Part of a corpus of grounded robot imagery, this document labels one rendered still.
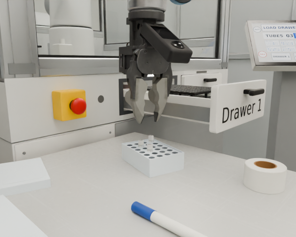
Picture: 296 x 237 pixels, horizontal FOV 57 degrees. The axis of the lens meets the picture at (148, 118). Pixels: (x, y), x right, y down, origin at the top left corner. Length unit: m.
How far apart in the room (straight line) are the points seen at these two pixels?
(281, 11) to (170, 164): 2.03
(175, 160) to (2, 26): 0.46
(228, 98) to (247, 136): 1.89
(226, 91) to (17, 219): 0.50
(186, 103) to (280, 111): 1.01
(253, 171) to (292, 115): 1.19
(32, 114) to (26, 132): 0.04
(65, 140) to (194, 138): 0.63
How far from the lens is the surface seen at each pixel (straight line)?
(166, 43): 0.47
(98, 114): 0.80
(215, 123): 0.64
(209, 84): 1.22
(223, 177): 0.56
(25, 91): 0.69
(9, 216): 0.36
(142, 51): 0.52
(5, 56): 0.67
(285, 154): 1.73
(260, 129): 2.51
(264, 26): 1.66
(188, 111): 0.70
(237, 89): 0.71
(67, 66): 0.74
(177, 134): 1.10
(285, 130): 1.69
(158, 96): 0.56
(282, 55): 1.55
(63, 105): 0.68
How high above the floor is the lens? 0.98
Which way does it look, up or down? 12 degrees down
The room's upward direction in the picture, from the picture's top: straight up
